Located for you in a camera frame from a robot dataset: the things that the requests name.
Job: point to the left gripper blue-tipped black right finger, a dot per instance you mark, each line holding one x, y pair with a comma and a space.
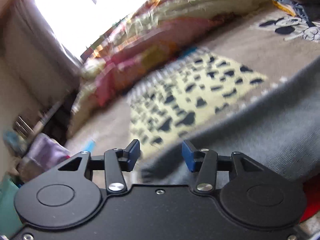
203, 163

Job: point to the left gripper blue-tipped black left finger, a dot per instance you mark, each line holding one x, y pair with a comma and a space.
117, 161

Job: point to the grey knit sweater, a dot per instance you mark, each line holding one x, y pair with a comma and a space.
280, 130

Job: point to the lavender folded garment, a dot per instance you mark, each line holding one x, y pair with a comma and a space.
44, 153

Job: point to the Mickey Mouse plush blanket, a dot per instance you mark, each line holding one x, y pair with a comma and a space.
226, 73

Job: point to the pink floral quilt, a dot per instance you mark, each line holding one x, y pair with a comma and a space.
143, 41

